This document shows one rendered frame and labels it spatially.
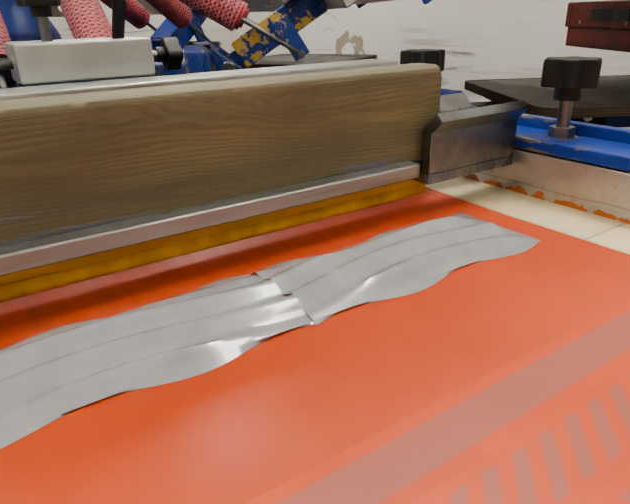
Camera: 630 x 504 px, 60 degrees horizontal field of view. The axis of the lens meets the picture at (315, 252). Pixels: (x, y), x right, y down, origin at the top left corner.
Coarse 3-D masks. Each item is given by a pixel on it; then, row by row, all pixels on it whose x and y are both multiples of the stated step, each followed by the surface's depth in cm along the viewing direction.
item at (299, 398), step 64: (192, 256) 35; (0, 320) 28; (64, 320) 28; (192, 384) 23; (256, 384) 23; (320, 384) 23; (384, 384) 22; (64, 448) 20; (128, 448) 19; (192, 448) 19; (256, 448) 19; (320, 448) 19
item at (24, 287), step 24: (384, 192) 41; (408, 192) 43; (288, 216) 37; (312, 216) 38; (192, 240) 33; (216, 240) 34; (96, 264) 30; (120, 264) 31; (144, 264) 32; (0, 288) 28; (24, 288) 29; (48, 288) 30
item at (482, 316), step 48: (432, 192) 46; (240, 240) 37; (288, 240) 37; (336, 240) 37; (576, 240) 36; (432, 288) 30; (480, 288) 30; (528, 288) 30; (576, 288) 30; (624, 288) 30; (336, 336) 26; (384, 336) 26; (432, 336) 26; (480, 336) 26; (528, 336) 25; (432, 384) 22
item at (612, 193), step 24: (504, 168) 46; (528, 168) 44; (552, 168) 42; (576, 168) 41; (600, 168) 39; (528, 192) 44; (552, 192) 43; (576, 192) 41; (600, 192) 39; (624, 192) 38; (624, 216) 38
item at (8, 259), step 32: (256, 192) 34; (288, 192) 34; (320, 192) 35; (352, 192) 36; (128, 224) 29; (160, 224) 29; (192, 224) 30; (0, 256) 26; (32, 256) 26; (64, 256) 27
